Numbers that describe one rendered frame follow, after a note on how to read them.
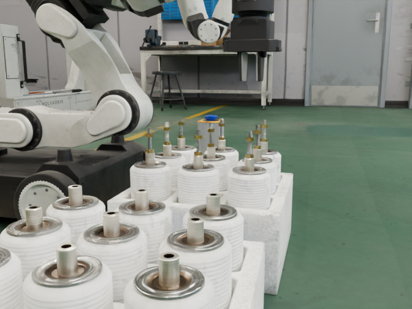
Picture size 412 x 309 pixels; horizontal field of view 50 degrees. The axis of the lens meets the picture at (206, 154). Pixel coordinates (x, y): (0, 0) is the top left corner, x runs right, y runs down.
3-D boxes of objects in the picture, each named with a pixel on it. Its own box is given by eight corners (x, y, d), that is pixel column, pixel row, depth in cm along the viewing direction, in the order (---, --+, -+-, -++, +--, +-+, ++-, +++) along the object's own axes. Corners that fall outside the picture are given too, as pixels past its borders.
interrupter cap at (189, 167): (219, 171, 99) (219, 168, 99) (187, 174, 97) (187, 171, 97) (207, 164, 106) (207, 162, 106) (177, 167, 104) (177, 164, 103)
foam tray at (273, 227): (110, 274, 104) (106, 200, 100) (167, 221, 141) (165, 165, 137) (276, 296, 94) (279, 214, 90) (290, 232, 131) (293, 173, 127)
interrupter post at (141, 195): (132, 211, 71) (132, 192, 70) (138, 207, 73) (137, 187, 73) (146, 213, 71) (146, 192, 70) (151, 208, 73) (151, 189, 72)
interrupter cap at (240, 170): (229, 175, 96) (229, 171, 95) (235, 167, 103) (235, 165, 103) (265, 176, 94) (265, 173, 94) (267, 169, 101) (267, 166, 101)
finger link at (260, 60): (255, 81, 93) (255, 51, 91) (260, 81, 96) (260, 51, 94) (262, 81, 92) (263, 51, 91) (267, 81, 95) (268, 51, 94)
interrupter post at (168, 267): (154, 289, 46) (154, 259, 45) (162, 278, 48) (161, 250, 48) (176, 291, 45) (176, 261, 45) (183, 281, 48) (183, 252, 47)
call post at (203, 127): (197, 217, 144) (197, 122, 138) (203, 210, 151) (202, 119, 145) (218, 219, 143) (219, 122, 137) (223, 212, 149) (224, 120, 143)
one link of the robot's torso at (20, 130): (-24, 149, 146) (-28, 109, 144) (16, 140, 165) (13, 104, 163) (30, 152, 141) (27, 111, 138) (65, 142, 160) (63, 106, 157)
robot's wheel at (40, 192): (15, 240, 125) (9, 171, 121) (26, 233, 130) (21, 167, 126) (78, 247, 120) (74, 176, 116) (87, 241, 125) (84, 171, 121)
